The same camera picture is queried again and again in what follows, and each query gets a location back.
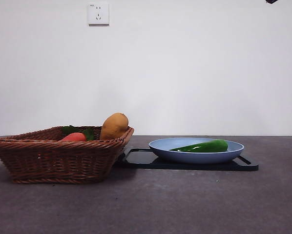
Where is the long green pepper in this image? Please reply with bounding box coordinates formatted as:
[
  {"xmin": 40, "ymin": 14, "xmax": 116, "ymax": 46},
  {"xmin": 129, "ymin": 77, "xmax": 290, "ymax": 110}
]
[{"xmin": 169, "ymin": 139, "xmax": 229, "ymax": 154}]

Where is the blue round plate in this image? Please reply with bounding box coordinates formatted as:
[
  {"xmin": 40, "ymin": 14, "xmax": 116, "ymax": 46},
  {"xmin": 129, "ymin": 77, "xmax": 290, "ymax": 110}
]
[{"xmin": 148, "ymin": 137, "xmax": 245, "ymax": 164}]

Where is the brown potato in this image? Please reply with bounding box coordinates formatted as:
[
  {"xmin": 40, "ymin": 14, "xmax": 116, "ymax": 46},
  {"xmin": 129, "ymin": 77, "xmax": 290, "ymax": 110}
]
[{"xmin": 100, "ymin": 112, "xmax": 129, "ymax": 141}]

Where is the black flat tray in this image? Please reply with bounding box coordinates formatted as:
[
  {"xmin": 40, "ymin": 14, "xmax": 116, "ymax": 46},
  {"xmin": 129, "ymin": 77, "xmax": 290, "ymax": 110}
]
[{"xmin": 114, "ymin": 148, "xmax": 259, "ymax": 172}]

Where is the orange carrot with green leaves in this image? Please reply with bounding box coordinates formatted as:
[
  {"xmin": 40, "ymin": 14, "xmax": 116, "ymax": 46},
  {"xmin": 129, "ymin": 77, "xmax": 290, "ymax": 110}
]
[{"xmin": 60, "ymin": 125, "xmax": 96, "ymax": 142}]

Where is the brown wicker basket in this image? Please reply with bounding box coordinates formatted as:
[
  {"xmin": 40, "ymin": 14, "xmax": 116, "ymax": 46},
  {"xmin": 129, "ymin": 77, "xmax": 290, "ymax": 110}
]
[{"xmin": 0, "ymin": 125, "xmax": 135, "ymax": 184}]

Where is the white wall socket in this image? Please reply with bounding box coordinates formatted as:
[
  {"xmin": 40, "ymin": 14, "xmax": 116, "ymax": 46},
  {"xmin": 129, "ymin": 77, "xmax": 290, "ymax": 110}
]
[{"xmin": 88, "ymin": 1, "xmax": 110, "ymax": 26}]

